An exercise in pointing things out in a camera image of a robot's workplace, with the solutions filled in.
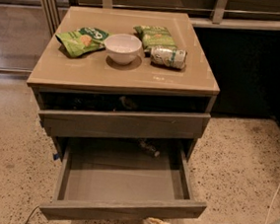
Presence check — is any grey drawer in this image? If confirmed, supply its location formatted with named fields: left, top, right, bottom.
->
left=39, top=138, right=206, bottom=220
left=33, top=82, right=214, bottom=152

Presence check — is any bottle inside middle drawer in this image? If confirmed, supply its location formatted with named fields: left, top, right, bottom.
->
left=138, top=139, right=160, bottom=157

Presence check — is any grey top drawer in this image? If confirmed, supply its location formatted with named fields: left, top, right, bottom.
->
left=33, top=82, right=214, bottom=152

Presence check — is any grey three-drawer cabinet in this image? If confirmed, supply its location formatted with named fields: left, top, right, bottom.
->
left=27, top=7, right=219, bottom=154

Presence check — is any blue tape piece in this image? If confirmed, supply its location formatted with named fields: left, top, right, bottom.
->
left=52, top=153, right=59, bottom=161

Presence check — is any white green soda can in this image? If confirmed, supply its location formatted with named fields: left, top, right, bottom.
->
left=150, top=46, right=187, bottom=69

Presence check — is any white ceramic bowl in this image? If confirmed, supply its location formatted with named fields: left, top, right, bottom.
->
left=104, top=34, right=142, bottom=65

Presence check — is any green chip bag right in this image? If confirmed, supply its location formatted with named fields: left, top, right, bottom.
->
left=133, top=25, right=176, bottom=52

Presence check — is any green chip bag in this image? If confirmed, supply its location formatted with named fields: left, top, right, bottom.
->
left=133, top=25, right=176, bottom=52
left=55, top=27, right=109, bottom=58

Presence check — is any green chip bag left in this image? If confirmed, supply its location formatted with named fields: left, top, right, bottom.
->
left=55, top=27, right=109, bottom=58

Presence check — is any white cable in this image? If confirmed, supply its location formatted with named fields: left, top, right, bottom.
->
left=263, top=155, right=280, bottom=224

